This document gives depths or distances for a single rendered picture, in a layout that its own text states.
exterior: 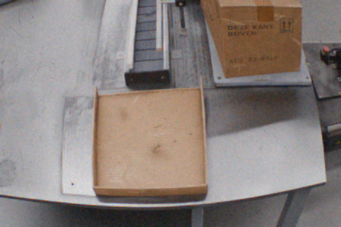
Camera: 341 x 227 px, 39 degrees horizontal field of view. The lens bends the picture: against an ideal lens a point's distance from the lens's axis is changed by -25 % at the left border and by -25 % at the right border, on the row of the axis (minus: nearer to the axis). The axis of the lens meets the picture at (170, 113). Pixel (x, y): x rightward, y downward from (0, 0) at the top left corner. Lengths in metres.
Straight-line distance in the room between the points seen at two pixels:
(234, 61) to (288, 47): 0.17
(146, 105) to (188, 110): 0.10
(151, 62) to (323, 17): 1.77
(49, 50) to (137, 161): 0.50
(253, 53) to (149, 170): 0.38
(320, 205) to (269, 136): 0.93
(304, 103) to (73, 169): 0.63
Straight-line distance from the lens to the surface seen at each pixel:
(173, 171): 1.36
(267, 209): 2.24
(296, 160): 1.39
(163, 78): 1.50
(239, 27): 1.36
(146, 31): 1.58
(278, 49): 1.45
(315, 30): 2.97
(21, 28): 1.85
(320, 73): 2.37
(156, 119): 1.45
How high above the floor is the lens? 1.99
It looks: 52 degrees down
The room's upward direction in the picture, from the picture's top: 6 degrees counter-clockwise
